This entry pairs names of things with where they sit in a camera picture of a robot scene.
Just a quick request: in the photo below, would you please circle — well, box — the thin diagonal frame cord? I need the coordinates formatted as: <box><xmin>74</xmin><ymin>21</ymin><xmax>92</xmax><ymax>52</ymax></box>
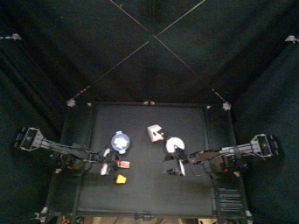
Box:
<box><xmin>107</xmin><ymin>0</ymin><xmax>227</xmax><ymax>102</ymax></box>
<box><xmin>72</xmin><ymin>0</ymin><xmax>208</xmax><ymax>100</ymax></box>

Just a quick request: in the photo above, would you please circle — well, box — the red orange toy food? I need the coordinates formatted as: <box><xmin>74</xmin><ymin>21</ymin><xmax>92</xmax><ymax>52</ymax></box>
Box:
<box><xmin>116</xmin><ymin>160</ymin><xmax>132</xmax><ymax>170</ymax></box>

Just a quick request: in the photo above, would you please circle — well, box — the small white box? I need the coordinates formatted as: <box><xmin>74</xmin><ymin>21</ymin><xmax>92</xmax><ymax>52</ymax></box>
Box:
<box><xmin>146</xmin><ymin>123</ymin><xmax>166</xmax><ymax>144</ymax></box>

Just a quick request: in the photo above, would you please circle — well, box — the blue and white toy bowl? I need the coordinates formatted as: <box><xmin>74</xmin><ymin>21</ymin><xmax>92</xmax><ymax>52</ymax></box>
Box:
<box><xmin>110</xmin><ymin>130</ymin><xmax>132</xmax><ymax>155</ymax></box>

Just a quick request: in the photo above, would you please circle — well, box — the white plate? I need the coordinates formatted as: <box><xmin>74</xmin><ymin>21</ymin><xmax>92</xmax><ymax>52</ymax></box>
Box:
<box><xmin>164</xmin><ymin>136</ymin><xmax>187</xmax><ymax>154</ymax></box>

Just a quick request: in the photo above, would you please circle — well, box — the yellow small block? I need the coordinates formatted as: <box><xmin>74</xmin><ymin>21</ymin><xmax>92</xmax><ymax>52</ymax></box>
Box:
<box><xmin>115</xmin><ymin>173</ymin><xmax>128</xmax><ymax>185</ymax></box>

